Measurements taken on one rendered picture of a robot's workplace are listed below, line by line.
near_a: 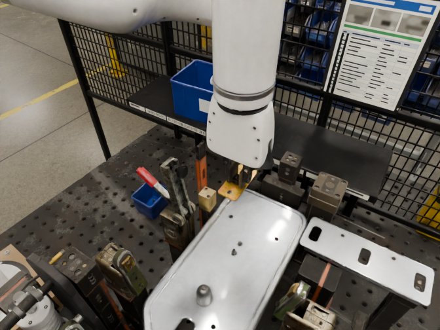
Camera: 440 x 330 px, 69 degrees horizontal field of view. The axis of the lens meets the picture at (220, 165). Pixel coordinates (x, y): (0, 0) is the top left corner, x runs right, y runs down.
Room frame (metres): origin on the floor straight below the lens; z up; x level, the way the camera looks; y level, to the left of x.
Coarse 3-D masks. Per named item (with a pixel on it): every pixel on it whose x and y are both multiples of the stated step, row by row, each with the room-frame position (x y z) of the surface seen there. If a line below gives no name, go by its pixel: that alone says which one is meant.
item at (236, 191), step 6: (240, 168) 0.43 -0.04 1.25; (252, 174) 0.41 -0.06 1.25; (234, 180) 0.39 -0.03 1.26; (222, 186) 0.38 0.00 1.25; (228, 186) 0.38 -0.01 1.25; (234, 186) 0.38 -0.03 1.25; (246, 186) 0.38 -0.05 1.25; (222, 192) 0.37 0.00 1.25; (234, 192) 0.37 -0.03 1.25; (240, 192) 0.37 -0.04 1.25; (234, 198) 0.35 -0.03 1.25
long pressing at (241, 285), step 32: (256, 192) 0.59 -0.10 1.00; (224, 224) 0.48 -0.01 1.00; (256, 224) 0.48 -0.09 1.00; (288, 224) 0.48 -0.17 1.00; (192, 256) 0.39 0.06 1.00; (224, 256) 0.39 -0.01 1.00; (256, 256) 0.39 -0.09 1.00; (288, 256) 0.39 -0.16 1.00; (160, 288) 0.31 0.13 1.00; (192, 288) 0.31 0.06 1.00; (224, 288) 0.31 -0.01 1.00; (256, 288) 0.31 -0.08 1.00; (160, 320) 0.24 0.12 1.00; (192, 320) 0.24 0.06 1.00; (224, 320) 0.24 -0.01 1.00; (256, 320) 0.25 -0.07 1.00
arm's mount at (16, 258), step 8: (8, 248) 0.53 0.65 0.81; (0, 256) 0.50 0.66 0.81; (8, 256) 0.50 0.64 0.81; (16, 256) 0.50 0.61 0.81; (0, 264) 0.47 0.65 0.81; (8, 264) 0.47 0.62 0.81; (16, 264) 0.47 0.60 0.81; (24, 264) 0.47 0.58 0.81; (32, 272) 0.45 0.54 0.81; (40, 280) 0.42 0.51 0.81; (16, 328) 0.29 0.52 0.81
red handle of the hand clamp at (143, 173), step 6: (138, 168) 0.53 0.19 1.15; (144, 168) 0.53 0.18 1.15; (138, 174) 0.52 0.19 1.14; (144, 174) 0.52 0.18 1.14; (150, 174) 0.53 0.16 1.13; (144, 180) 0.51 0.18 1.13; (150, 180) 0.51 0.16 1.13; (156, 180) 0.52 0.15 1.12; (150, 186) 0.51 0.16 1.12; (156, 186) 0.50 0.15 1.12; (162, 192) 0.49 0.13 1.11; (168, 198) 0.49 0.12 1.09; (186, 210) 0.47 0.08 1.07
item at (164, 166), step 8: (168, 160) 0.49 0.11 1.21; (176, 160) 0.49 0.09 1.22; (160, 168) 0.47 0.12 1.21; (168, 168) 0.46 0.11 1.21; (176, 168) 0.47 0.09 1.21; (184, 168) 0.46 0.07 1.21; (168, 176) 0.46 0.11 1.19; (176, 176) 0.49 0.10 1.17; (184, 176) 0.46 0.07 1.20; (168, 184) 0.46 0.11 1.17; (176, 184) 0.48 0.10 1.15; (184, 184) 0.48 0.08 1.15; (168, 192) 0.47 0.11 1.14; (176, 192) 0.46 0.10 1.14; (184, 192) 0.48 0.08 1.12; (176, 200) 0.46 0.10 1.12; (184, 200) 0.48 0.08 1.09; (176, 208) 0.46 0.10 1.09; (184, 216) 0.45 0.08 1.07
